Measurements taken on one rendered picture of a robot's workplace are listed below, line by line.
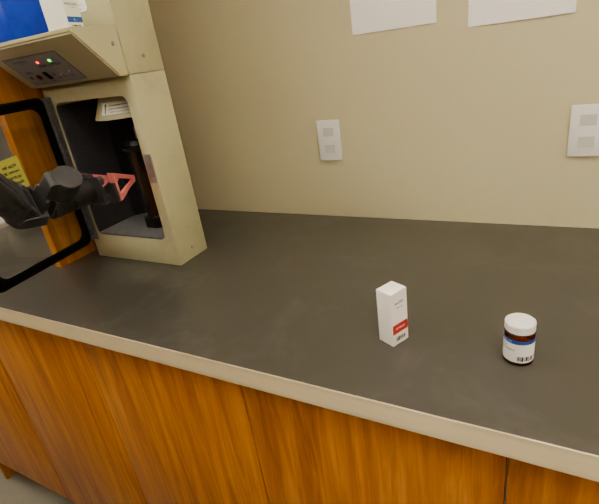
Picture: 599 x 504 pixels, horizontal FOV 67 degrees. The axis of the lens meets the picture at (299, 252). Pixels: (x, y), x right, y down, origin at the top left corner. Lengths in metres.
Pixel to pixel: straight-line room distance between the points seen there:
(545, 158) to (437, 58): 0.35
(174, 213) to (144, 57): 0.37
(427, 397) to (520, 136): 0.73
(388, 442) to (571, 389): 0.28
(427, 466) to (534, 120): 0.80
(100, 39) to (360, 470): 0.97
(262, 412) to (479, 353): 0.40
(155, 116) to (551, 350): 0.94
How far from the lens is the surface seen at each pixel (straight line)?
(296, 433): 0.88
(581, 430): 0.70
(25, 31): 1.24
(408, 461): 0.81
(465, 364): 0.77
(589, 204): 1.28
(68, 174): 1.07
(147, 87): 1.16
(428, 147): 1.27
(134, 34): 1.17
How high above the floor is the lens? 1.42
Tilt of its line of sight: 24 degrees down
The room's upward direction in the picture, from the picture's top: 9 degrees counter-clockwise
